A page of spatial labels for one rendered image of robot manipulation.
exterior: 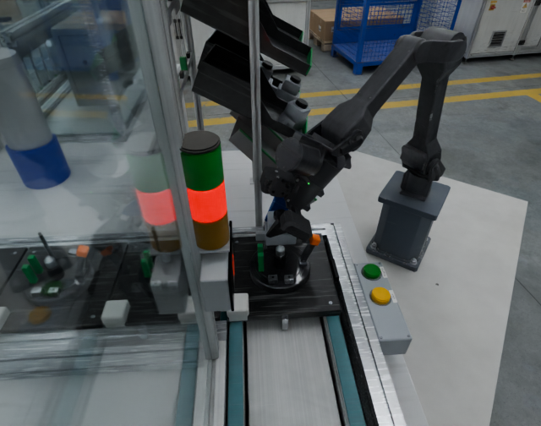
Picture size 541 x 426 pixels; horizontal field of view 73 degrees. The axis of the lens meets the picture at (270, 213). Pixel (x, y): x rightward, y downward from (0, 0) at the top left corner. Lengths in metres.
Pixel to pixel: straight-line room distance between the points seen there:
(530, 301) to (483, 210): 1.14
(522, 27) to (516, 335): 4.76
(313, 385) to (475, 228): 0.75
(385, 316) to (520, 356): 1.41
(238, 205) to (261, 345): 0.55
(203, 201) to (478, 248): 0.93
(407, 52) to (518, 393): 1.66
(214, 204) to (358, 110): 0.33
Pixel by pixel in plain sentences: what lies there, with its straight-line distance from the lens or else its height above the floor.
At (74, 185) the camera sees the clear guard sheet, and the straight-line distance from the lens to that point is 0.21.
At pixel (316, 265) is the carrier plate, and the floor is 0.97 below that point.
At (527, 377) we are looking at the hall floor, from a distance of 2.14.
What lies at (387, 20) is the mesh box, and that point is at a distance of 5.05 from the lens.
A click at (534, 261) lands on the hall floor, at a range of 2.71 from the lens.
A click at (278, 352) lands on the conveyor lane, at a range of 0.81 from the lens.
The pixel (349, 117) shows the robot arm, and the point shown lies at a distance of 0.66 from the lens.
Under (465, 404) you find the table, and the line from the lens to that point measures 0.91.
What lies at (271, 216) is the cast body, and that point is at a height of 1.13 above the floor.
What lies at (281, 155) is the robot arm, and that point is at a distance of 0.63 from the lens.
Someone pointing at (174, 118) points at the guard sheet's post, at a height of 1.45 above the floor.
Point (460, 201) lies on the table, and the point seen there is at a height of 0.86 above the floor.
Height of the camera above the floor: 1.62
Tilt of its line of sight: 40 degrees down
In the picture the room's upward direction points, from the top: straight up
